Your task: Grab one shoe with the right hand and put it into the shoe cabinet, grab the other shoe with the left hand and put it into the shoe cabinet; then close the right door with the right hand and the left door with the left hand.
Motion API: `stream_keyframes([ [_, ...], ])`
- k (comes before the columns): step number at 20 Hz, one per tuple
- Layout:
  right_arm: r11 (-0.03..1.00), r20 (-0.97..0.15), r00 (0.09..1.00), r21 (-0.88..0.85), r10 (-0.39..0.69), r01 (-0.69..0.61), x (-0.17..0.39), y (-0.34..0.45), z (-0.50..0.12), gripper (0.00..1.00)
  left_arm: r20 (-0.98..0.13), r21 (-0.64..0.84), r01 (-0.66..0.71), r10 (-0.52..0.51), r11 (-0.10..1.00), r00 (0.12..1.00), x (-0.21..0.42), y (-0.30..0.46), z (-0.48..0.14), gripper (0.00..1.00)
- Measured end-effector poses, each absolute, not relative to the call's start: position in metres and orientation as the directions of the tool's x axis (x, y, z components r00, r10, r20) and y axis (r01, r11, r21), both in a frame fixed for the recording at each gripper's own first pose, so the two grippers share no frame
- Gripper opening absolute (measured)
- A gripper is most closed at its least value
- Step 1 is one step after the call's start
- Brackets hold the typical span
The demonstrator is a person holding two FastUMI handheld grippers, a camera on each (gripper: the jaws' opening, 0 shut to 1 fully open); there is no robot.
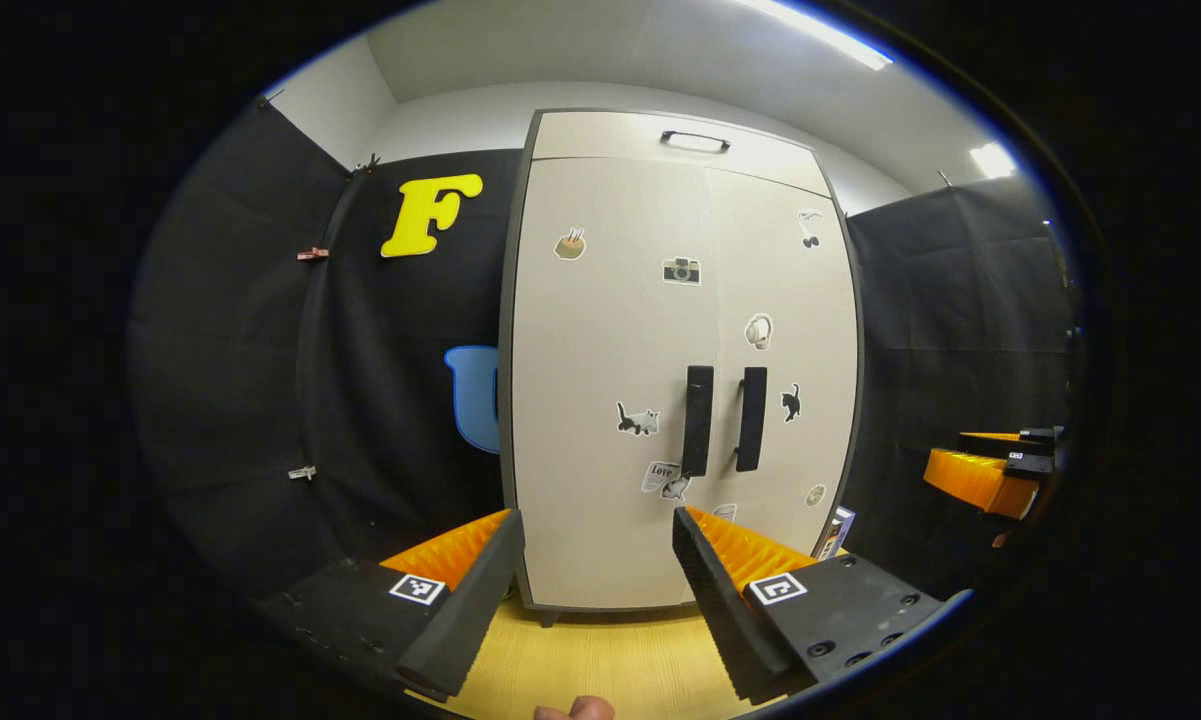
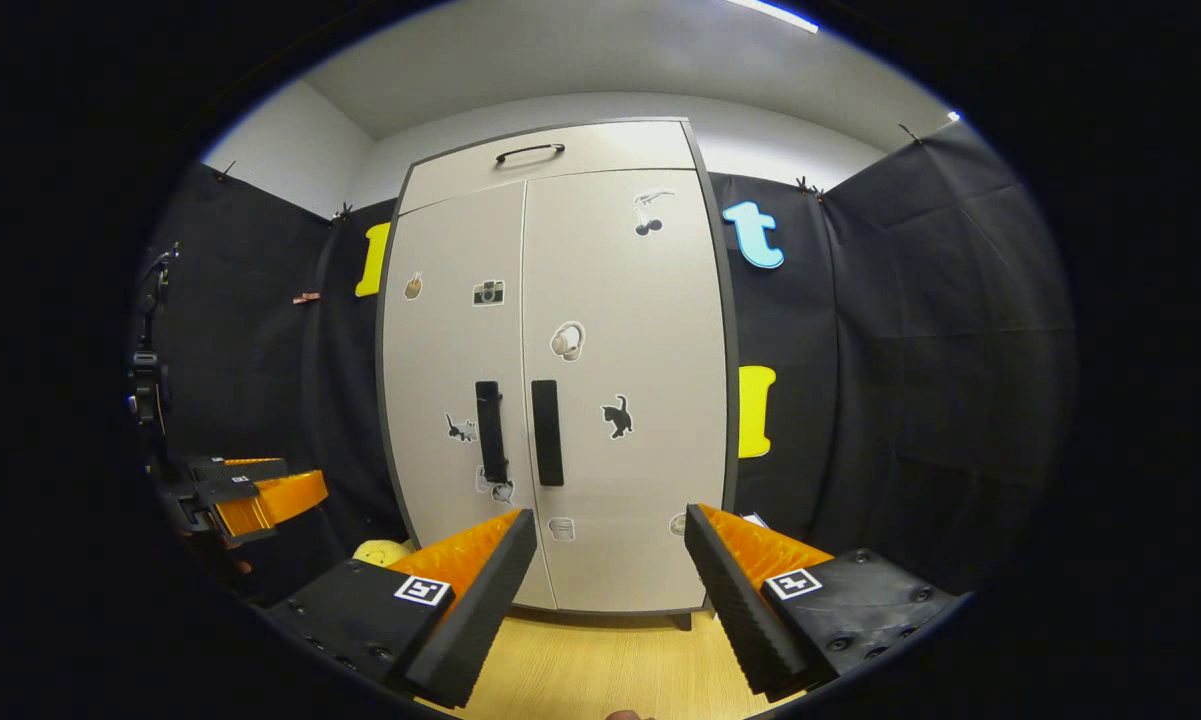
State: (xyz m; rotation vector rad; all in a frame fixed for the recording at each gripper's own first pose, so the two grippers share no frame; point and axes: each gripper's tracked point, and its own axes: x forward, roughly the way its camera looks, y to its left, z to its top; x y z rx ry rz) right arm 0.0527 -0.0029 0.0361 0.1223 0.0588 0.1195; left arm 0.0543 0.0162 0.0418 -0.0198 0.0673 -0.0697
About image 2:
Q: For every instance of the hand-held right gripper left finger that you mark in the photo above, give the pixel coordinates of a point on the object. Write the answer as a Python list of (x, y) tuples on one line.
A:
[(485, 600)]

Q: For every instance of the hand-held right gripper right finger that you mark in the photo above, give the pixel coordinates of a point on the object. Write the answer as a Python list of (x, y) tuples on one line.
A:
[(735, 610)]

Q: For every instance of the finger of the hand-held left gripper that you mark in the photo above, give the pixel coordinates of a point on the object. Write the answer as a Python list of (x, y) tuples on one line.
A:
[(230, 467), (230, 492)]

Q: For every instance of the white grey shoe cabinet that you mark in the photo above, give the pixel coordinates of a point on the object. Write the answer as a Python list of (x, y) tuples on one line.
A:
[(731, 400)]

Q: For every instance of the white cabinet door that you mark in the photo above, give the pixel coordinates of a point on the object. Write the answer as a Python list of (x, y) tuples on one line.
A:
[(640, 330), (440, 350)]

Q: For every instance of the white cabinet drawer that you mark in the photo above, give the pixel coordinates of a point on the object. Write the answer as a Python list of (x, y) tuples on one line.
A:
[(610, 150)]

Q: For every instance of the yellow plush toy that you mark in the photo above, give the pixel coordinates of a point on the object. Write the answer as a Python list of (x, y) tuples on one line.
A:
[(380, 553)]

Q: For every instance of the black backdrop cloth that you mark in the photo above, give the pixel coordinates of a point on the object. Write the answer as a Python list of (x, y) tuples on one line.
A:
[(910, 350)]

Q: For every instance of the ceiling light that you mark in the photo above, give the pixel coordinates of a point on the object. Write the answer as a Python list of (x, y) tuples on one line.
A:
[(775, 14)]

